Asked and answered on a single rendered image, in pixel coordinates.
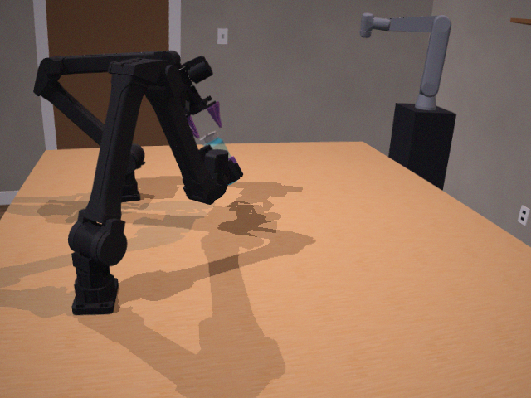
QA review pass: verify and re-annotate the translucent blue plastic bottle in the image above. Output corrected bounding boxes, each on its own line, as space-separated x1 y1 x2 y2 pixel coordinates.
207 137 234 186

